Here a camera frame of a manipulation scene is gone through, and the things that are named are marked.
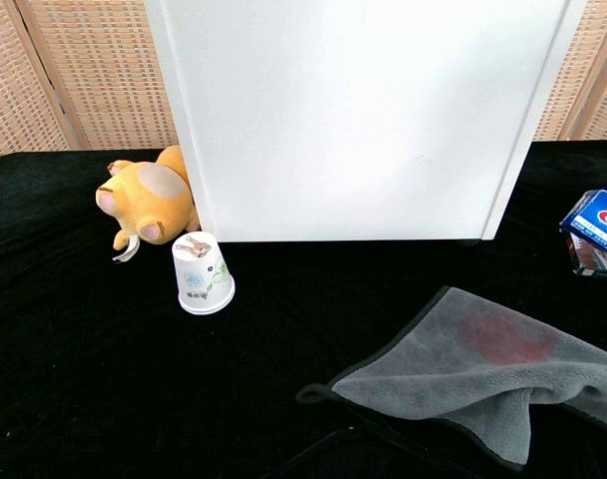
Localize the grey microfibre cloth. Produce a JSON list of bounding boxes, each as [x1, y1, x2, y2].
[[296, 284, 607, 473]]

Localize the white printed paper cup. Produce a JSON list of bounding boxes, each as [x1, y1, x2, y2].
[[171, 231, 237, 315]]

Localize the white mini fridge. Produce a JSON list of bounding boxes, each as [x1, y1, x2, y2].
[[143, 0, 589, 246]]

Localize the yellow plush toy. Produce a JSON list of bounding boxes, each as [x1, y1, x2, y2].
[[94, 145, 201, 262]]

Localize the black velvet table cover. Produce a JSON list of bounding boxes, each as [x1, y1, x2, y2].
[[0, 140, 607, 479]]

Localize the woven rattan folding screen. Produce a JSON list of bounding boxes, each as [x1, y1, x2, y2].
[[0, 0, 607, 165]]

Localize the dark printed box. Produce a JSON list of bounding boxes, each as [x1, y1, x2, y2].
[[563, 231, 607, 277]]

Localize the blue toothpaste box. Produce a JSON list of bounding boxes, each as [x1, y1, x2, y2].
[[558, 189, 607, 261]]

